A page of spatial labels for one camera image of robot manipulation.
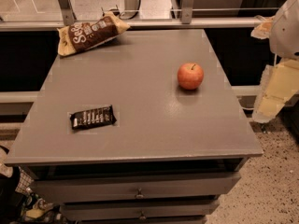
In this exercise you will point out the grey lower drawer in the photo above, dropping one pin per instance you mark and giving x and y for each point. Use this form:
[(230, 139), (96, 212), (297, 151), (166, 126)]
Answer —
[(132, 210)]

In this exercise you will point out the grey drawer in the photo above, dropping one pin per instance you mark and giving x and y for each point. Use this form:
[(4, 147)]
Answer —
[(132, 210), (125, 188)]

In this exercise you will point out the red apple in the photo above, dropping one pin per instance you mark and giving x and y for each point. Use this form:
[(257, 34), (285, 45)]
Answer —
[(190, 76)]

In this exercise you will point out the metal lower drawer knob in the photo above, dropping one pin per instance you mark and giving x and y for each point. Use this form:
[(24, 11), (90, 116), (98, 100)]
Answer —
[(142, 216)]

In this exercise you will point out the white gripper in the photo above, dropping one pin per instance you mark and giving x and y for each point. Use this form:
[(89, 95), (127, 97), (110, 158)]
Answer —
[(286, 32)]

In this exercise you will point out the clutter pile on floor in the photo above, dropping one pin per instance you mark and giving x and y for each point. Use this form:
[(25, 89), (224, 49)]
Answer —
[(18, 204)]

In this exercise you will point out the metal top drawer knob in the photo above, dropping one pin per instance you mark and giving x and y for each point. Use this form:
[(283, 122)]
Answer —
[(139, 194)]

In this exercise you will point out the grey metal railing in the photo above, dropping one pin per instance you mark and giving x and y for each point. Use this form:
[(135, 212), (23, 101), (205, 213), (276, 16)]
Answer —
[(29, 28)]

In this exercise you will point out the grey top drawer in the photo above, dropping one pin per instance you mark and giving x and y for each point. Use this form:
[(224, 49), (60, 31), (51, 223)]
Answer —
[(125, 188)]

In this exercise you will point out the metal drawer knob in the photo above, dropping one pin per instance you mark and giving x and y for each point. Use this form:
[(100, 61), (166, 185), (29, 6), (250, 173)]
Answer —
[(142, 216), (139, 194)]

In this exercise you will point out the brown chip bag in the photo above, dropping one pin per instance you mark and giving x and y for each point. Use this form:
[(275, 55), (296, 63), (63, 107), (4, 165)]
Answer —
[(80, 37)]

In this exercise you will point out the black rxbar chocolate bar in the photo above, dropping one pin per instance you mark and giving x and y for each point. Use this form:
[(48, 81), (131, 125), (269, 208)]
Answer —
[(93, 118)]

